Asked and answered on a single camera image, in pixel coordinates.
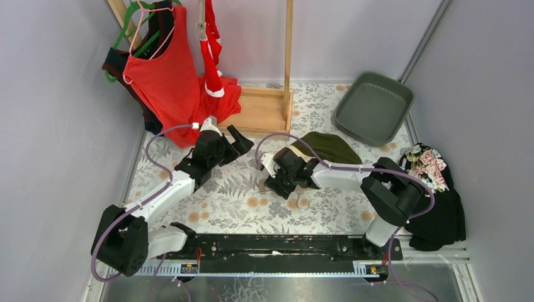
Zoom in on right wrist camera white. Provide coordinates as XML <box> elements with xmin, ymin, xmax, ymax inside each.
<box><xmin>260</xmin><ymin>153</ymin><xmax>278</xmax><ymax>177</ymax></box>

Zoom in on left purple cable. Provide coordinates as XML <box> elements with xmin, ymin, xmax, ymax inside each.
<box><xmin>90</xmin><ymin>123</ymin><xmax>201</xmax><ymax>302</ymax></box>

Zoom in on black floral garment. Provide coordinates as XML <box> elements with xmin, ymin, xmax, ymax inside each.
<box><xmin>399</xmin><ymin>143</ymin><xmax>467</xmax><ymax>252</ymax></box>

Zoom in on red tank top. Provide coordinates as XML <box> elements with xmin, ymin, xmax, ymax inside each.
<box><xmin>123</xmin><ymin>6</ymin><xmax>242</xmax><ymax>148</ymax></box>

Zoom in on grey plastic bin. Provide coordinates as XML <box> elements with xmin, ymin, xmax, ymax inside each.
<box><xmin>332</xmin><ymin>72</ymin><xmax>414</xmax><ymax>147</ymax></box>

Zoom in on pink wire hanger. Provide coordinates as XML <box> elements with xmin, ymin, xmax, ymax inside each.
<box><xmin>106</xmin><ymin>1</ymin><xmax>181</xmax><ymax>88</ymax></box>

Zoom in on olive green underwear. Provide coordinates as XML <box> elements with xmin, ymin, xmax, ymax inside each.
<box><xmin>286</xmin><ymin>131</ymin><xmax>362</xmax><ymax>164</ymax></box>

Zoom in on green plastic hanger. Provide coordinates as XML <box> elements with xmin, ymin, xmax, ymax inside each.
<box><xmin>102</xmin><ymin>1</ymin><xmax>182</xmax><ymax>88</ymax></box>

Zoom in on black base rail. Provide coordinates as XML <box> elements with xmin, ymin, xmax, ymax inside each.
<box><xmin>166</xmin><ymin>233</ymin><xmax>403</xmax><ymax>276</ymax></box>

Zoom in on floral table cloth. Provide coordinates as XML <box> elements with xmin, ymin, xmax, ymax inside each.
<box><xmin>121</xmin><ymin>84</ymin><xmax>412</xmax><ymax>235</ymax></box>

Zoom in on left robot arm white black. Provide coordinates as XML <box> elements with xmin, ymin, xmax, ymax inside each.
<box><xmin>91</xmin><ymin>121</ymin><xmax>254</xmax><ymax>282</ymax></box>

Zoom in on dark striped garment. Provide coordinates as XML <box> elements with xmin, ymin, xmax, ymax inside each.
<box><xmin>102</xmin><ymin>1</ymin><xmax>181</xmax><ymax>134</ymax></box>

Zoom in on wooden clip hanger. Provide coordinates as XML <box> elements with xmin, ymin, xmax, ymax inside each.
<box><xmin>196</xmin><ymin>0</ymin><xmax>207</xmax><ymax>41</ymax></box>
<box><xmin>258</xmin><ymin>179</ymin><xmax>310</xmax><ymax>211</ymax></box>

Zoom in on wooden clothes rack stand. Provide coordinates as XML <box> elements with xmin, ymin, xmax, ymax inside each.
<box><xmin>218</xmin><ymin>0</ymin><xmax>294</xmax><ymax>138</ymax></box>

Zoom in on red underwear with white lettering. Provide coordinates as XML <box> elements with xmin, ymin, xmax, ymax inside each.
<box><xmin>200</xmin><ymin>0</ymin><xmax>225</xmax><ymax>98</ymax></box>

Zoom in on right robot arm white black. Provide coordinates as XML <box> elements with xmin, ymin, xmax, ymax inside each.
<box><xmin>259</xmin><ymin>147</ymin><xmax>426</xmax><ymax>247</ymax></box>

